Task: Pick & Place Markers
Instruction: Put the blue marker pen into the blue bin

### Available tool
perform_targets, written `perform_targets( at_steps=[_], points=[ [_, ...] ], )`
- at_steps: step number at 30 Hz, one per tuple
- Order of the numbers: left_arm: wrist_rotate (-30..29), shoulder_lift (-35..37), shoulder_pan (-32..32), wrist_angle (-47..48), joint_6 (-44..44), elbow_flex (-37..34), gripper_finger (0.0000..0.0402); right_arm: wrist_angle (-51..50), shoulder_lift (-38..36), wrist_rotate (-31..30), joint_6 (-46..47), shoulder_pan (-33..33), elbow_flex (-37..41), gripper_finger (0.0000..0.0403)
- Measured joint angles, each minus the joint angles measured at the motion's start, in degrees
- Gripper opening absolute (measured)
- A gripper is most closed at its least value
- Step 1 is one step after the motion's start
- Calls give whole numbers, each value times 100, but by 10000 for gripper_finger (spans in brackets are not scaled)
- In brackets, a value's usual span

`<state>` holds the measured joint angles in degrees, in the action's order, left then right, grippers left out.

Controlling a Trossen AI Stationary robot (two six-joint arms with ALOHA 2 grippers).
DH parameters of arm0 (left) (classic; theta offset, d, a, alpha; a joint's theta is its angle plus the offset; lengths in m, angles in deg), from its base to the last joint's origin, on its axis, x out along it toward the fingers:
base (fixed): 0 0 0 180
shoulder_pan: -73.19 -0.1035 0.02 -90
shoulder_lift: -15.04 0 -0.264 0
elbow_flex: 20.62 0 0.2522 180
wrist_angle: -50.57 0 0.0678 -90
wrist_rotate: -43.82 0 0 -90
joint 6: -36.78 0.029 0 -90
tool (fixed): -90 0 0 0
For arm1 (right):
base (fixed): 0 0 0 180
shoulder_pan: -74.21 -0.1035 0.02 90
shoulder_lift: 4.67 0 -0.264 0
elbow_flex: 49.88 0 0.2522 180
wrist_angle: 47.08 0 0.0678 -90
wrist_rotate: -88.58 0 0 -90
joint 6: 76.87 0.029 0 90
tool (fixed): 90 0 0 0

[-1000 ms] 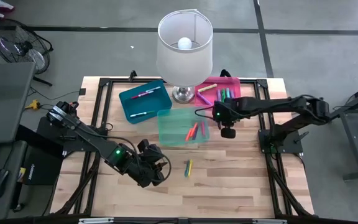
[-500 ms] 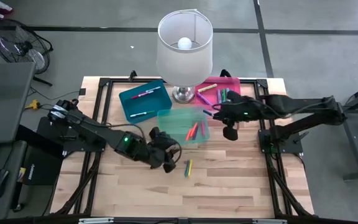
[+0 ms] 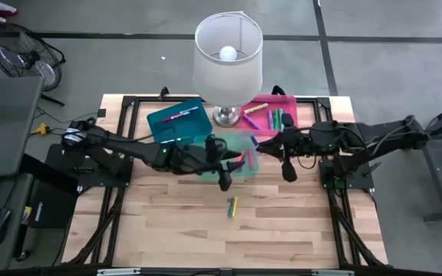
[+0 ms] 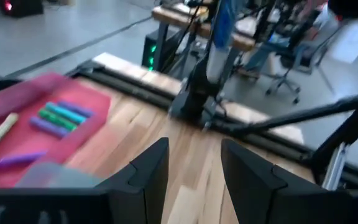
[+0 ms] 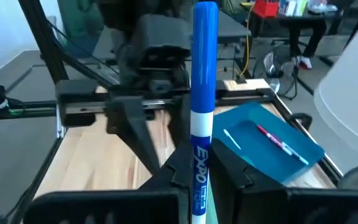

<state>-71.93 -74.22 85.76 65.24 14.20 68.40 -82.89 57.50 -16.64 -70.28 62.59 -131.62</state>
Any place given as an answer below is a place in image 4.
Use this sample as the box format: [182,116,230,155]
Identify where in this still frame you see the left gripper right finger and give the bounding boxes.
[221,139,358,224]

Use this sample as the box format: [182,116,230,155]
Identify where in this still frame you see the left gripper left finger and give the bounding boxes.
[0,138,170,224]

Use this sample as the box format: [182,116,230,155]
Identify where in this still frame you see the purple highlighter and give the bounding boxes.
[0,151,48,172]

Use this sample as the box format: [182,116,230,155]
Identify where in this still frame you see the teal highlighter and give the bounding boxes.
[44,101,87,125]

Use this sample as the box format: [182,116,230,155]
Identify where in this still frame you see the blue marker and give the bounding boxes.
[205,0,239,83]

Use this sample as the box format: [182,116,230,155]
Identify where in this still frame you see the pink plastic bin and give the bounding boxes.
[0,72,112,189]

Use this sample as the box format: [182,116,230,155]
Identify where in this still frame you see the black office chair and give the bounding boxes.
[264,40,323,105]

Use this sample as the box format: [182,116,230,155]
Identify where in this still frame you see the green lit computer tower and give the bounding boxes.
[141,27,183,72]

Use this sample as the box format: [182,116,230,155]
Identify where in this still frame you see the red lit black box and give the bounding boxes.
[0,0,45,18]

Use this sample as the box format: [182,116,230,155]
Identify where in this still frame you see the wooden workbench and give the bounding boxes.
[151,2,257,52]

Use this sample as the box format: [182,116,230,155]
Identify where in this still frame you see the silver aluminium post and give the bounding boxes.
[320,141,349,190]

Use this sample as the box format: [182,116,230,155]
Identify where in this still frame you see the black table frame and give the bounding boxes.
[0,58,358,190]

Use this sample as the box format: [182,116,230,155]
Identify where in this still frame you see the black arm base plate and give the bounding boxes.
[168,90,226,126]

